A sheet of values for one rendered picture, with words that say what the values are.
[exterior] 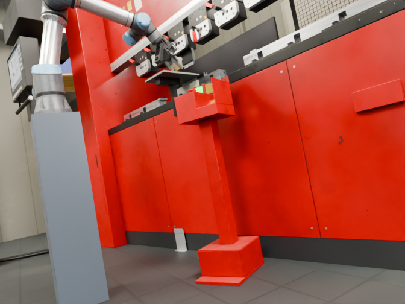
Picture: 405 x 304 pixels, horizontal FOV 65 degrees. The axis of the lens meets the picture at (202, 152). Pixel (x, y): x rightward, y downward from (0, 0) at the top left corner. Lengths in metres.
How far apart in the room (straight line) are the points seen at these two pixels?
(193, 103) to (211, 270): 0.69
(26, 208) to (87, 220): 3.40
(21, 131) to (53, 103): 3.42
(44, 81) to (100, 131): 1.11
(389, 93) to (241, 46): 1.39
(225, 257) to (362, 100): 0.77
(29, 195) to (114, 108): 2.45
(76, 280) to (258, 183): 0.85
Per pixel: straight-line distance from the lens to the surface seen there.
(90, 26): 2.81
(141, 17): 1.72
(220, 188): 1.36
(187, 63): 2.02
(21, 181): 4.77
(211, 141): 1.37
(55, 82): 1.49
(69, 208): 1.38
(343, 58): 1.29
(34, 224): 4.78
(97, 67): 2.68
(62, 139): 1.40
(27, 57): 2.66
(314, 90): 1.32
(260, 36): 2.31
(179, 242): 1.99
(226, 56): 2.48
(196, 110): 1.35
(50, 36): 1.73
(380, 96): 1.21
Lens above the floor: 0.45
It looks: 3 degrees up
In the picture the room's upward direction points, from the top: 10 degrees counter-clockwise
